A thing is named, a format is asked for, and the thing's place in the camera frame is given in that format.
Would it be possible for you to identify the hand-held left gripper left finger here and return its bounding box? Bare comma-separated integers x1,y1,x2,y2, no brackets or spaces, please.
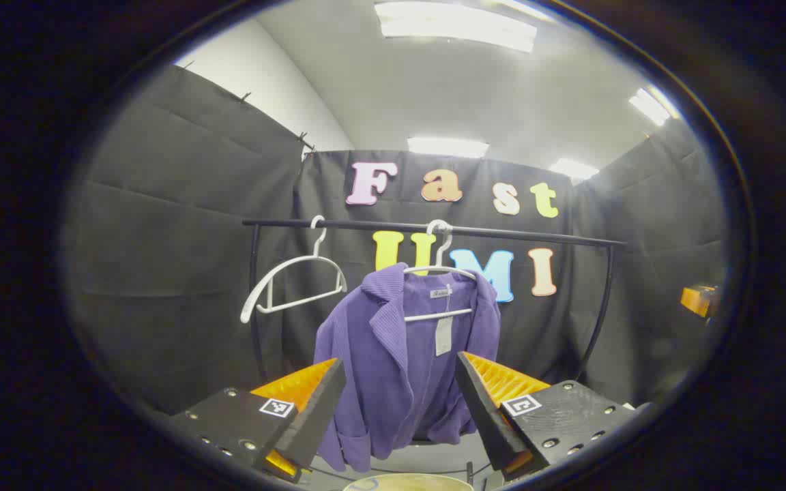
168,357,347,485

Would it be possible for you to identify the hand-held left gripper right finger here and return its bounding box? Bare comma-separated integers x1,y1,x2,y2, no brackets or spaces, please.
455,351,641,483

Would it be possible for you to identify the purple corduroy jacket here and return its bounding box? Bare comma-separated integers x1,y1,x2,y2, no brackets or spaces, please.
313,263,501,473

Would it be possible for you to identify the white clothes hanger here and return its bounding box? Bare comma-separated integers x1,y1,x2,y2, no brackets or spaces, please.
403,220,479,323
239,215,348,324

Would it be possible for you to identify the beige laundry hamper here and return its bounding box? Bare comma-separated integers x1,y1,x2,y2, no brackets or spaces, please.
342,473,476,491

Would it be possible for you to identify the black clothes rack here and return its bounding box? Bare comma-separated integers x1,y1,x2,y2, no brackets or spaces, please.
242,218,629,478

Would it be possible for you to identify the ceiling light panel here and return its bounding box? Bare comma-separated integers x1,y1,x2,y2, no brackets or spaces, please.
628,87,673,127
407,137,490,159
549,158,600,181
374,1,538,53

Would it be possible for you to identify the black backdrop cloth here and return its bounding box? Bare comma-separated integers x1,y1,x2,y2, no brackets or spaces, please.
65,65,728,417

